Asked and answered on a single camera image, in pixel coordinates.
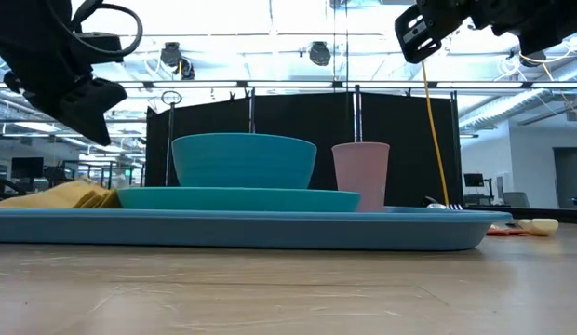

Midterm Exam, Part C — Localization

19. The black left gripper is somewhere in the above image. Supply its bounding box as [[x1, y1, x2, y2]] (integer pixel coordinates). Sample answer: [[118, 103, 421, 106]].
[[2, 68, 129, 147]]

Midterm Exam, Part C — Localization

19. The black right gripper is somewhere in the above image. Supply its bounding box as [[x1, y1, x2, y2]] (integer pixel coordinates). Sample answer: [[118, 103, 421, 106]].
[[394, 0, 577, 65]]

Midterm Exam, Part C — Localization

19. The yellow cloth napkin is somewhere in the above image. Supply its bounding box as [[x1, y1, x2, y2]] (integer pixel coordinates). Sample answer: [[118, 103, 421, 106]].
[[0, 178, 123, 210]]

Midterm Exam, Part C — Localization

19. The pink plastic cup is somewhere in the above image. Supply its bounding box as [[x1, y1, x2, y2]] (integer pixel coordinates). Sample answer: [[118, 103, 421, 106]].
[[330, 141, 392, 213]]

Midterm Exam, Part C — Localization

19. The blue round bowl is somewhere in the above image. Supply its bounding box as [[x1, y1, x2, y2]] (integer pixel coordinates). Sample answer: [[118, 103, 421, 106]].
[[170, 132, 318, 190]]

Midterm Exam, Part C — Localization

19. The teal round plate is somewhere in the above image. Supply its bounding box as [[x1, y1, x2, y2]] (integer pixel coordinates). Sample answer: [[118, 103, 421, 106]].
[[116, 186, 363, 214]]

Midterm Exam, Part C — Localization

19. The light blue plastic tray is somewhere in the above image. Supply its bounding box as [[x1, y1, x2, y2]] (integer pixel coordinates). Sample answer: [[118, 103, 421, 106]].
[[0, 206, 514, 252]]

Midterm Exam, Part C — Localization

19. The knife with cream handle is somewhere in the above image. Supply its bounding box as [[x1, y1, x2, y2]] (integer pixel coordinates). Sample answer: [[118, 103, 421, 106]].
[[517, 218, 560, 237]]

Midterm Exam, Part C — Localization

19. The black computer monitor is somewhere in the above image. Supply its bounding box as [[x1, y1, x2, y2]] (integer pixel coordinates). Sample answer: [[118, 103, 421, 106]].
[[9, 156, 45, 181], [463, 172, 486, 189]]

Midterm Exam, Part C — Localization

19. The black partition screen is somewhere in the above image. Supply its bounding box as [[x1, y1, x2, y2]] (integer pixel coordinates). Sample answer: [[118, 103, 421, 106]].
[[144, 90, 464, 208]]

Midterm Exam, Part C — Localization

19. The long horizontal light bar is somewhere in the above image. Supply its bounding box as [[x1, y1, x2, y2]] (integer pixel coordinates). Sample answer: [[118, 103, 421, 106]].
[[0, 79, 577, 90]]

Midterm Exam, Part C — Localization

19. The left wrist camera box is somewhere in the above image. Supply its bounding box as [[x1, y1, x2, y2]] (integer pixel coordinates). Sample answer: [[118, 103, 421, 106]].
[[72, 31, 126, 65]]

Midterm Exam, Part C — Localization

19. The thin stand with ring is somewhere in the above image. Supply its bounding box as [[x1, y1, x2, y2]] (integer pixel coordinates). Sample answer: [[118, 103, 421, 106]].
[[160, 89, 184, 187]]

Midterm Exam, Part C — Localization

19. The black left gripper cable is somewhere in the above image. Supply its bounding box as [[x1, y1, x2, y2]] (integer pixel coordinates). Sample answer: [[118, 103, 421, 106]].
[[44, 0, 144, 60]]

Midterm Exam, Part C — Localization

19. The black ceiling cable reel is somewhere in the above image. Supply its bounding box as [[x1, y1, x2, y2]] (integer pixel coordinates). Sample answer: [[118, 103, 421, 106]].
[[308, 40, 333, 68], [159, 41, 196, 81]]

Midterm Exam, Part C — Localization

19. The yellow hanging cable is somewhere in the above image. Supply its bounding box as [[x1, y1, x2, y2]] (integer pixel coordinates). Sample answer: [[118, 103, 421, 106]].
[[420, 60, 451, 208]]

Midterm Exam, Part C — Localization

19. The black aluminium table frame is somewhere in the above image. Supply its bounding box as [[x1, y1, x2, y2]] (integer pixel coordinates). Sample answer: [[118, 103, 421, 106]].
[[460, 205, 577, 225]]

